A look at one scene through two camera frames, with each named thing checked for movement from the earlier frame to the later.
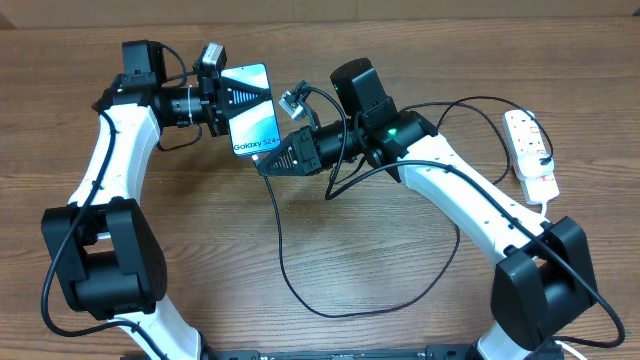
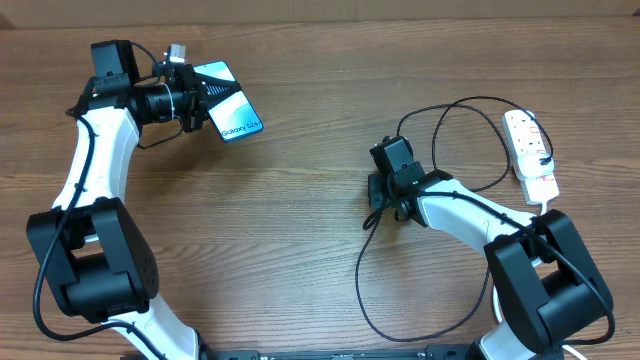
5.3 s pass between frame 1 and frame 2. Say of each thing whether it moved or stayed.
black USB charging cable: moved
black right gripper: moved
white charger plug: stayed
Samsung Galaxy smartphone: moved
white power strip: stayed
